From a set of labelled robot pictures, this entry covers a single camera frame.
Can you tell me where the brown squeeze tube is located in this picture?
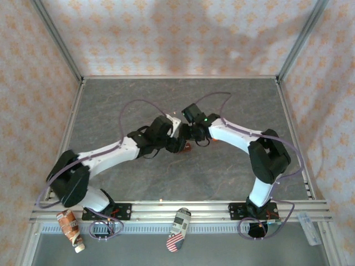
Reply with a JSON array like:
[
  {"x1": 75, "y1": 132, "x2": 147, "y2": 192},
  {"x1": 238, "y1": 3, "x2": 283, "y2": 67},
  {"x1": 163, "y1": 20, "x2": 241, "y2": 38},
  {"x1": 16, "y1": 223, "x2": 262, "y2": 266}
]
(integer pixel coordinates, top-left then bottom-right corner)
[{"x1": 56, "y1": 209, "x2": 85, "y2": 253}]

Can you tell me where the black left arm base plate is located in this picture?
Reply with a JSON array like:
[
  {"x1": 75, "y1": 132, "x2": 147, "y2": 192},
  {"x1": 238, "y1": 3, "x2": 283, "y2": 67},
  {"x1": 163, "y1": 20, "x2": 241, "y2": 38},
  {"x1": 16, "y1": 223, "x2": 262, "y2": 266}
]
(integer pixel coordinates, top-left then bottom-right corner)
[{"x1": 82, "y1": 203, "x2": 133, "y2": 222}]

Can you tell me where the aluminium table edge rail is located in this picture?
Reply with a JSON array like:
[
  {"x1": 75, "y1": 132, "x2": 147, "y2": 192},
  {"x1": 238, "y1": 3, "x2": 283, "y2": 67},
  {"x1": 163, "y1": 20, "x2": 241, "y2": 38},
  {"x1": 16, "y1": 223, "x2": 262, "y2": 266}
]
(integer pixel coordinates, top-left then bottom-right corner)
[
  {"x1": 274, "y1": 79, "x2": 317, "y2": 200},
  {"x1": 44, "y1": 79, "x2": 87, "y2": 201}
]

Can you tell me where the aluminium frame post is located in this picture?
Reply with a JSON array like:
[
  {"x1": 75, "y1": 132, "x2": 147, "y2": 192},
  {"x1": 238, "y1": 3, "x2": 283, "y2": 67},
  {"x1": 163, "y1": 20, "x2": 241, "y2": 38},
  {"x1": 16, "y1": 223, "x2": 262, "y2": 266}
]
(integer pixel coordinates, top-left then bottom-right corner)
[
  {"x1": 29, "y1": 0, "x2": 84, "y2": 81},
  {"x1": 276, "y1": 0, "x2": 331, "y2": 81}
]

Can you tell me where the aluminium front rail beam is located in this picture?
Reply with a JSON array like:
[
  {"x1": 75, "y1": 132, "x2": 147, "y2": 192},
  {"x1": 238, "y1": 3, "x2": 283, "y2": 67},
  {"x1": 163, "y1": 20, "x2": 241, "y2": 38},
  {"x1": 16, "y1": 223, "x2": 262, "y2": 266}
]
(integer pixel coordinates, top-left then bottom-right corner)
[{"x1": 29, "y1": 201, "x2": 333, "y2": 224}]

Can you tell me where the grey slotted cable duct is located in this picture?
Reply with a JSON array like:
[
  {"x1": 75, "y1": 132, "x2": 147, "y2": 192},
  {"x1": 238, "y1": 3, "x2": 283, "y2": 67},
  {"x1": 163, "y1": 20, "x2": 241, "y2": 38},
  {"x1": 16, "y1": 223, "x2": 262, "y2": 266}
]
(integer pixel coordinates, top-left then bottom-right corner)
[{"x1": 41, "y1": 223, "x2": 306, "y2": 235}]

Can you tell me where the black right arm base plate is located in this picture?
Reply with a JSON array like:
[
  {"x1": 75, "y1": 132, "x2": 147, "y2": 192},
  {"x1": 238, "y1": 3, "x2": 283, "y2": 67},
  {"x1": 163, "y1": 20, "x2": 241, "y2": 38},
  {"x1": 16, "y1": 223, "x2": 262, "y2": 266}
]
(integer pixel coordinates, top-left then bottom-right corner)
[{"x1": 228, "y1": 202, "x2": 279, "y2": 222}]

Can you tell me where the flag print case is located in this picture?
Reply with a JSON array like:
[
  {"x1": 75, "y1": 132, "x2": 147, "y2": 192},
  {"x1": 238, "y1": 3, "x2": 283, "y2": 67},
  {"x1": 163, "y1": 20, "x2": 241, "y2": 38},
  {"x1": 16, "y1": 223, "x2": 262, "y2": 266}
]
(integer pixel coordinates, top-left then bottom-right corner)
[{"x1": 166, "y1": 207, "x2": 192, "y2": 253}]

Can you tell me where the clear plastic syringe package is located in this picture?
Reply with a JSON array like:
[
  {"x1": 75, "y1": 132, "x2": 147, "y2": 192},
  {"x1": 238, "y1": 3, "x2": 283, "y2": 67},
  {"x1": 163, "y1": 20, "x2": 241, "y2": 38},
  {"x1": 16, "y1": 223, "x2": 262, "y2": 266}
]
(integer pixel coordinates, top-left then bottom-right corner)
[{"x1": 297, "y1": 212, "x2": 322, "y2": 247}]

